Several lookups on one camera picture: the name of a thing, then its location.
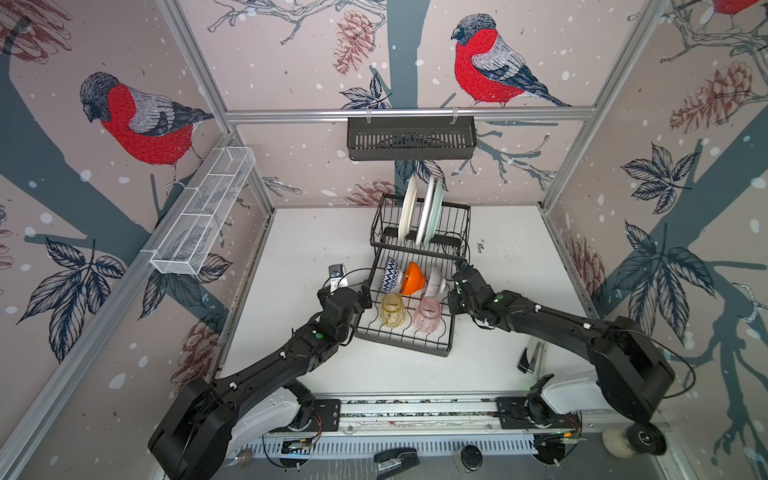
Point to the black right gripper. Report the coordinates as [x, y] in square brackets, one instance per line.
[453, 293]

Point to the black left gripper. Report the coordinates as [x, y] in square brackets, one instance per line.
[360, 304]

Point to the yellow plastic cup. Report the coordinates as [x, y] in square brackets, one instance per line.
[393, 311]

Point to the pink plastic cup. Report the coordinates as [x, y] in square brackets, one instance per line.
[428, 316]

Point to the black wire dish rack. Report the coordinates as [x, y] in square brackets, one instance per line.
[447, 249]

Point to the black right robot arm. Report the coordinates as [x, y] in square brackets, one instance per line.
[632, 374]

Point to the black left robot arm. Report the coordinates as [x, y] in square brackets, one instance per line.
[192, 438]

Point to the white striped bowl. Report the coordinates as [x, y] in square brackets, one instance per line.
[436, 283]

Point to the blue zigzag patterned bowl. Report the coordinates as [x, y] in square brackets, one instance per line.
[392, 276]

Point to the orange bowl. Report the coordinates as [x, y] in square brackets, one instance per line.
[414, 280]

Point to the mint green plate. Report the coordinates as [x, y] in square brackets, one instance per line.
[431, 211]

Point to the cream white plate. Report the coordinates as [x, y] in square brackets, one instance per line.
[409, 201]

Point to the black stapler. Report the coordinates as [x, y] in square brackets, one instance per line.
[395, 461]

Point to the black round cap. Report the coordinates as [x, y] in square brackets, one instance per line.
[468, 459]

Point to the metal spoon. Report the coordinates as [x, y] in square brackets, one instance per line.
[241, 460]

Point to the horizontal aluminium crossbar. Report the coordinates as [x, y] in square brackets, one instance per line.
[252, 117]

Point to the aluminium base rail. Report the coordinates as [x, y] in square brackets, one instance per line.
[360, 428]

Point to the black hanging wall basket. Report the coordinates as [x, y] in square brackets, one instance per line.
[411, 138]

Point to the white mesh wall basket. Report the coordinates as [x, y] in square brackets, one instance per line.
[186, 246]

